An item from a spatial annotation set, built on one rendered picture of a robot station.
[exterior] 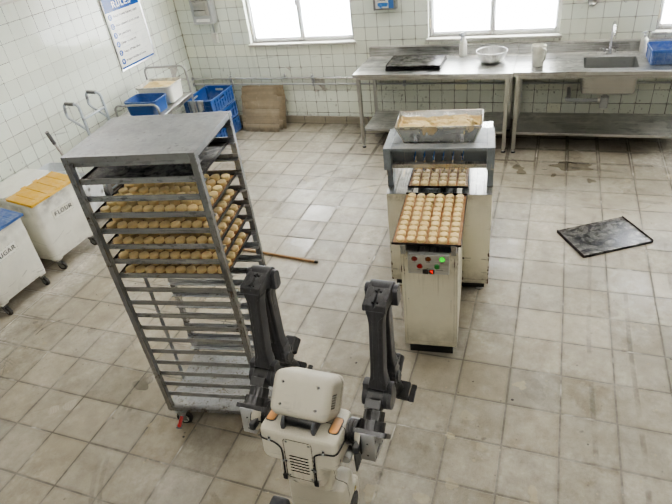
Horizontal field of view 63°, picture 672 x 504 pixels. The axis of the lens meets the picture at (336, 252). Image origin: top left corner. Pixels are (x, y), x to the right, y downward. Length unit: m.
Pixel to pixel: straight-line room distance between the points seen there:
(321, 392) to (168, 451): 1.96
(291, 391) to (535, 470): 1.79
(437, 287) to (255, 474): 1.51
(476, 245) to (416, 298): 0.78
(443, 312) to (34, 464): 2.65
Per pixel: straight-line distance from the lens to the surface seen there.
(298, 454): 1.93
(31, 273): 5.40
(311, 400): 1.82
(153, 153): 2.51
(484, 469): 3.27
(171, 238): 2.83
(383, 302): 1.70
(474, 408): 3.51
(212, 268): 2.84
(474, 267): 4.16
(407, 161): 3.84
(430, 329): 3.64
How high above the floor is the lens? 2.70
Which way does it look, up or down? 34 degrees down
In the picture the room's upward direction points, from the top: 8 degrees counter-clockwise
